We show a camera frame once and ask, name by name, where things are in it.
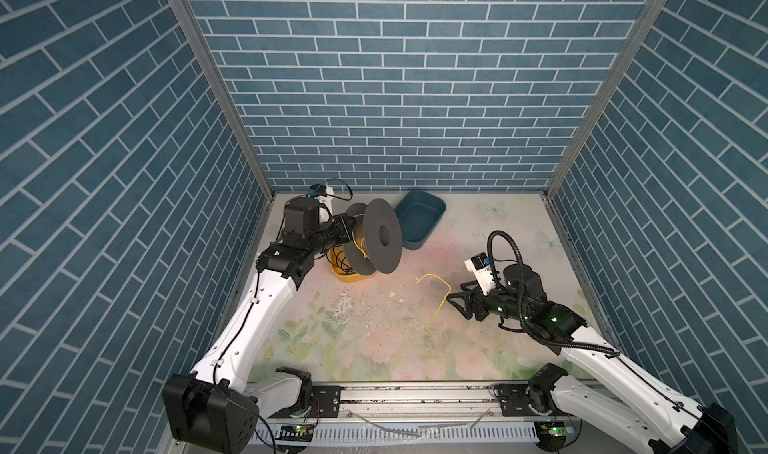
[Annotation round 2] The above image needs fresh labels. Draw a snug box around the green circuit board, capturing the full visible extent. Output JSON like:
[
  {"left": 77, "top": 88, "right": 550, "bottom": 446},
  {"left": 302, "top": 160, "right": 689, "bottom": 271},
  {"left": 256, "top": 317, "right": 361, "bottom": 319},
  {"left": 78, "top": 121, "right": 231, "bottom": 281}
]
[
  {"left": 276, "top": 425, "right": 315, "bottom": 443},
  {"left": 539, "top": 422, "right": 576, "bottom": 438}
]

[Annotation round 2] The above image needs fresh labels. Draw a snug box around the teal plastic bin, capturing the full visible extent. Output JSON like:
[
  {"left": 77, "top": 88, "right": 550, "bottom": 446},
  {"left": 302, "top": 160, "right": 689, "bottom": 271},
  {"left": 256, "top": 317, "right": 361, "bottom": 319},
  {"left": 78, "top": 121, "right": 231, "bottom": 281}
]
[{"left": 394, "top": 190, "right": 446, "bottom": 250}]

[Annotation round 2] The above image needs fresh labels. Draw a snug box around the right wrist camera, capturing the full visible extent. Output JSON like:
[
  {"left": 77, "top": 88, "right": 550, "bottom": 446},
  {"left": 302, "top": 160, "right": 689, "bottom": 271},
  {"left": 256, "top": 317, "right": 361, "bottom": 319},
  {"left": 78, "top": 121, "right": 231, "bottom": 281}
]
[{"left": 465, "top": 252, "right": 497, "bottom": 295}]

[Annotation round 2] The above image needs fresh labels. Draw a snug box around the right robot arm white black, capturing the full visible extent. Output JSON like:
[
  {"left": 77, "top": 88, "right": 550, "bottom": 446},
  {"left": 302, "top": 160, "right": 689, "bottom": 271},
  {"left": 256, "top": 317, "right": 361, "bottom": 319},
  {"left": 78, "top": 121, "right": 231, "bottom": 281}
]
[{"left": 446, "top": 254, "right": 738, "bottom": 453}]

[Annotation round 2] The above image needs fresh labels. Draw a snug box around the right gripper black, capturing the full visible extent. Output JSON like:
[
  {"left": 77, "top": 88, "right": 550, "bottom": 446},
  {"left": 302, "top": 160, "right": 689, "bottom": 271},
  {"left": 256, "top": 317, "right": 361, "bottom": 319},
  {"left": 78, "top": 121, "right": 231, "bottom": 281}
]
[{"left": 445, "top": 278, "right": 529, "bottom": 323}]

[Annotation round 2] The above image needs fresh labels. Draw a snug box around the white slotted cable duct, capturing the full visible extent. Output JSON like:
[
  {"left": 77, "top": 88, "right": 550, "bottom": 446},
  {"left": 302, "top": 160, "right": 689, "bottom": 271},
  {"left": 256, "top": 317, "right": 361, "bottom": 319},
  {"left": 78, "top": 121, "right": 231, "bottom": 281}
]
[{"left": 257, "top": 423, "right": 539, "bottom": 446}]

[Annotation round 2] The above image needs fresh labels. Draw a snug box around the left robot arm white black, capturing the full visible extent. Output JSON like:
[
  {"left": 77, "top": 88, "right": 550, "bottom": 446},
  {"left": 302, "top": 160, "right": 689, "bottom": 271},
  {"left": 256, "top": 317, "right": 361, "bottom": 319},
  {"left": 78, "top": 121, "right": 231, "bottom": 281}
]
[{"left": 162, "top": 191, "right": 355, "bottom": 453}]

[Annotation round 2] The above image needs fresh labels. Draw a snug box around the grey cable spool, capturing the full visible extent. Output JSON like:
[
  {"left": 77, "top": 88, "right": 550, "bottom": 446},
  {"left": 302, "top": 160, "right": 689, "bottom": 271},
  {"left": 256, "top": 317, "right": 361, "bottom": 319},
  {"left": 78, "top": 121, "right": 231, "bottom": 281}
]
[{"left": 342, "top": 198, "right": 403, "bottom": 276}]

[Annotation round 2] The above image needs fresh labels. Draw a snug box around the yellow plastic bin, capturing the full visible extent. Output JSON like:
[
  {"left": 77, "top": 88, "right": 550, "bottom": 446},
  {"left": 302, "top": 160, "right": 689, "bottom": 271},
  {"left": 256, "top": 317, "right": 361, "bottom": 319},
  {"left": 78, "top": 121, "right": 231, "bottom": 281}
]
[{"left": 326, "top": 245, "right": 377, "bottom": 283}]

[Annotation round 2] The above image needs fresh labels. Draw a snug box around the left green circuit board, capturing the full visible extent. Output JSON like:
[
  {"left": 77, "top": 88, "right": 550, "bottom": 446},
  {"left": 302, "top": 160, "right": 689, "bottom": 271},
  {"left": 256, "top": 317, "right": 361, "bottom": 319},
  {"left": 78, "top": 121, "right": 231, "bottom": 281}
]
[{"left": 276, "top": 425, "right": 315, "bottom": 443}]

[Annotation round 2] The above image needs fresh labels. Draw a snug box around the right green circuit board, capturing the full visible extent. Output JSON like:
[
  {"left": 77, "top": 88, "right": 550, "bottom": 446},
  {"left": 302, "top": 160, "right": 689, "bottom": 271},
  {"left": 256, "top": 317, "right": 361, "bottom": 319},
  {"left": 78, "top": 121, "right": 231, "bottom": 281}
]
[{"left": 539, "top": 422, "right": 576, "bottom": 438}]

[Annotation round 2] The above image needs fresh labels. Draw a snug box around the yellow cable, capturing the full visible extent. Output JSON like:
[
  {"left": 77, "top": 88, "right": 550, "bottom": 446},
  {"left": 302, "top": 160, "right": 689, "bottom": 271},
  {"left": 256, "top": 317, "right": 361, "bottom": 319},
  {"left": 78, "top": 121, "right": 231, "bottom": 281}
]
[{"left": 350, "top": 228, "right": 453, "bottom": 332}]

